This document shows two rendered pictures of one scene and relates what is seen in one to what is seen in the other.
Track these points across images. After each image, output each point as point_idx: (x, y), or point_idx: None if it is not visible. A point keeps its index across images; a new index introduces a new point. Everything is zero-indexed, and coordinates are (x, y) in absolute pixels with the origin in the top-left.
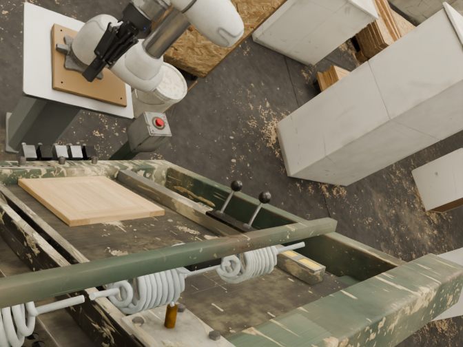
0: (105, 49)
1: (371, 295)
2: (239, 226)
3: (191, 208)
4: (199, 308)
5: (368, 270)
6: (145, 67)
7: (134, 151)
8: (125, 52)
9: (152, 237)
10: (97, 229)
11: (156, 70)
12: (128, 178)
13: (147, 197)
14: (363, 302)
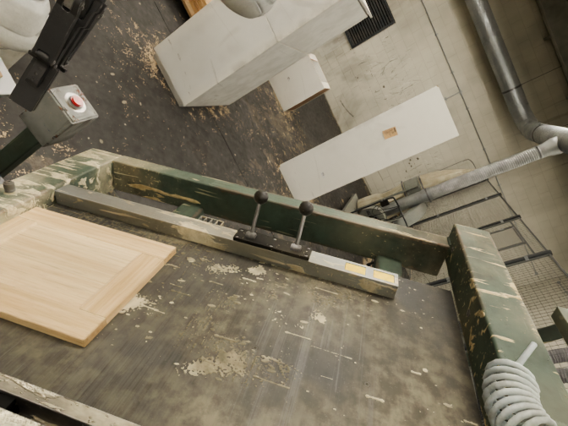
0: (62, 46)
1: (512, 326)
2: (287, 249)
3: (209, 234)
4: (366, 415)
5: (401, 249)
6: (26, 17)
7: (46, 145)
8: (84, 40)
9: (203, 306)
10: (127, 330)
11: (45, 19)
12: (79, 201)
13: (125, 225)
14: (522, 344)
